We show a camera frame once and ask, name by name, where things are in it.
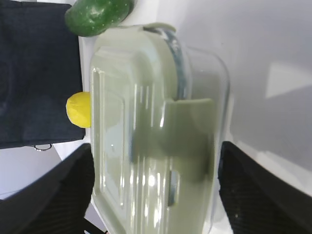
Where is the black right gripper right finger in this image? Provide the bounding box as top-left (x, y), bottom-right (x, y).
top-left (218, 141), bottom-right (312, 234)

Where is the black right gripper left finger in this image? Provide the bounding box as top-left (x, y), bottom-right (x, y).
top-left (0, 143), bottom-right (95, 234)

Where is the yellow lemon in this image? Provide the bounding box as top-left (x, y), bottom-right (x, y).
top-left (66, 92), bottom-right (91, 128)

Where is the glass container with green lid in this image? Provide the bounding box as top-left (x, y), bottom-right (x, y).
top-left (90, 23), bottom-right (229, 234)

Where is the dark blue insulated lunch bag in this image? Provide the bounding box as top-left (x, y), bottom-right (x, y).
top-left (0, 0), bottom-right (85, 149)

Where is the green cucumber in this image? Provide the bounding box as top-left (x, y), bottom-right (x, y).
top-left (65, 0), bottom-right (135, 37)

